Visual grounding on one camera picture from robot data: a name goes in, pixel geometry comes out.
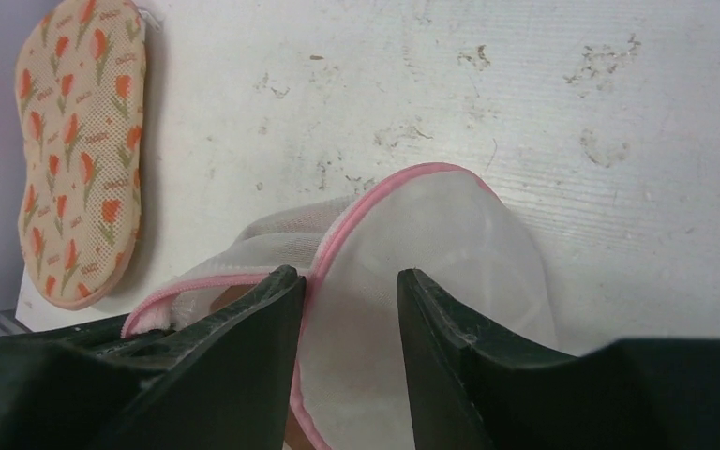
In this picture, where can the white mesh laundry bag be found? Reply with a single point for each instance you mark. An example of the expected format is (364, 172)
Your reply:
(349, 386)

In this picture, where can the floral beige laundry bag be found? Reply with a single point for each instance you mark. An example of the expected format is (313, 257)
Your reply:
(79, 82)

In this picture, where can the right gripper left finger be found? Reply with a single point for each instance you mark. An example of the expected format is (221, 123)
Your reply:
(221, 383)

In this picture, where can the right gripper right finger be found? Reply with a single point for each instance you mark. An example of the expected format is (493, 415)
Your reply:
(474, 384)

